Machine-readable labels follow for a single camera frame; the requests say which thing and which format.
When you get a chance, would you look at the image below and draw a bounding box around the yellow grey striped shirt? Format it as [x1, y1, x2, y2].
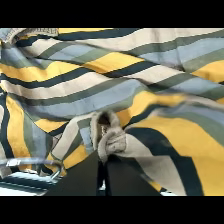
[0, 28, 224, 197]

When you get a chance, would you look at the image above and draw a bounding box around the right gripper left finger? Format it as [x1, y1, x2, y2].
[47, 150, 100, 197]

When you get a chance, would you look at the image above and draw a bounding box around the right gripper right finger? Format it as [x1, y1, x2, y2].
[105, 155, 162, 197]

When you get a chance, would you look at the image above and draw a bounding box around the silver frame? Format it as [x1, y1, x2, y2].
[0, 170, 63, 197]

